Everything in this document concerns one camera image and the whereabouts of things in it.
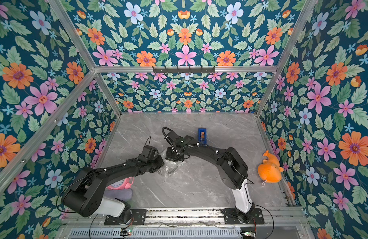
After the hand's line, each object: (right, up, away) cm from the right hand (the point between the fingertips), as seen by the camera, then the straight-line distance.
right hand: (171, 155), depth 87 cm
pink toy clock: (-25, -15, -5) cm, 29 cm away
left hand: (-3, -4, +4) cm, 7 cm away
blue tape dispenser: (+19, +11, +12) cm, 25 cm away
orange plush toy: (+56, -7, -6) cm, 57 cm away
